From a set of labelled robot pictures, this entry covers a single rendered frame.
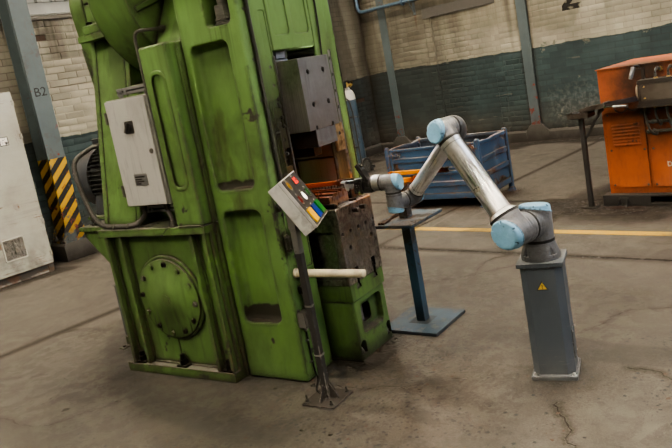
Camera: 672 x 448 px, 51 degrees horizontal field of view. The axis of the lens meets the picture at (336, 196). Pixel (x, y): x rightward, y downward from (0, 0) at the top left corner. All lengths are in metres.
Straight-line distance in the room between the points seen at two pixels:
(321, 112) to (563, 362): 1.82
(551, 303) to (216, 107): 2.04
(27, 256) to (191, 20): 5.24
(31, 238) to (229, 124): 5.12
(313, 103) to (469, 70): 8.48
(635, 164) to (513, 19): 5.38
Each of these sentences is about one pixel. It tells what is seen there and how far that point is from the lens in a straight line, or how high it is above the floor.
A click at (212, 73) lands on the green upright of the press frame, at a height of 1.77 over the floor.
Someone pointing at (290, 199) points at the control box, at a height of 1.11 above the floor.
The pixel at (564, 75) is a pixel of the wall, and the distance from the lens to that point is 11.51.
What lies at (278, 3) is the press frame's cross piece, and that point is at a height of 2.08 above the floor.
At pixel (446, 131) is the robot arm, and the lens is 3.51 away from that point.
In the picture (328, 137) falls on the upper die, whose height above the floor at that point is 1.30.
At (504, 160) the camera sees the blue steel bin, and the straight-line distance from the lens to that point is 8.11.
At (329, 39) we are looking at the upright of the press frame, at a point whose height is 1.85.
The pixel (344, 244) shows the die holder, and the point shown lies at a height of 0.71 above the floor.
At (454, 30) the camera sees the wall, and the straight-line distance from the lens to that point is 12.39.
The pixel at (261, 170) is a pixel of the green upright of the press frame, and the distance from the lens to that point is 3.82.
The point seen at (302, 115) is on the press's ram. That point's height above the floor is 1.46.
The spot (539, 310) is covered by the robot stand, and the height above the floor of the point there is 0.36.
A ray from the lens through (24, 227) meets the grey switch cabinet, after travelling 8.75.
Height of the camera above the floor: 1.66
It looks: 10 degrees down
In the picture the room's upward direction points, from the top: 11 degrees counter-clockwise
